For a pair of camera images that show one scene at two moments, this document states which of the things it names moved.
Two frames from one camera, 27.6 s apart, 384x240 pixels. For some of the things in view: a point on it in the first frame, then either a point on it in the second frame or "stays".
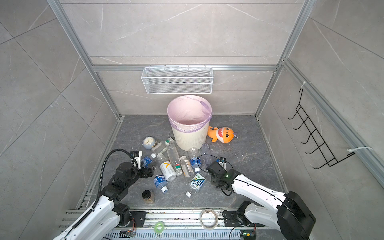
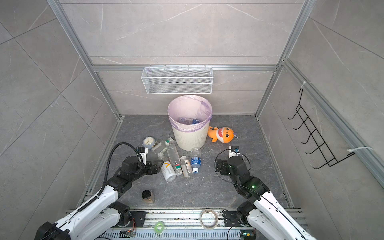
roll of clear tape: [207, 228] stays
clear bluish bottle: [207, 158] -> [185, 120]
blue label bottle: [160, 182] -> [194, 121]
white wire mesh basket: [177, 80] stays
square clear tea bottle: [186, 166] stays
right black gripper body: [214, 181] -> [226, 169]
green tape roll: [159, 227] stays
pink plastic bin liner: [189, 113] stays
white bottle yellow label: [168, 170] stays
